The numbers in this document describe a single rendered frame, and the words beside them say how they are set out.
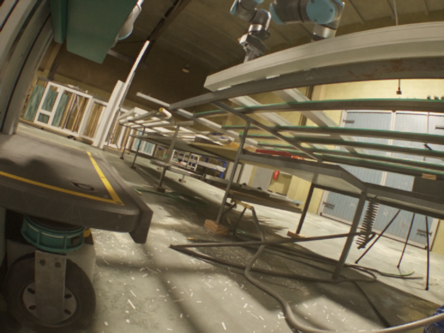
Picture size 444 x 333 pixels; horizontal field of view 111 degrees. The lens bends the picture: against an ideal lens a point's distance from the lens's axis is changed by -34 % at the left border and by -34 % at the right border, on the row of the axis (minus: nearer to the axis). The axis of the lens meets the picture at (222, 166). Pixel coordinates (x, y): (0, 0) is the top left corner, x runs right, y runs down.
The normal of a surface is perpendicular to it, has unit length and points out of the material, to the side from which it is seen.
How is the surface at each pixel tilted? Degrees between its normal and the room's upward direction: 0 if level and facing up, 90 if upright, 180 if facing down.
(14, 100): 90
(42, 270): 90
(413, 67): 90
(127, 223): 90
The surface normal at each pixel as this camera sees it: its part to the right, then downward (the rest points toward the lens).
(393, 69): -0.79, -0.26
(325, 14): -0.53, 0.58
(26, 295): 0.65, 0.19
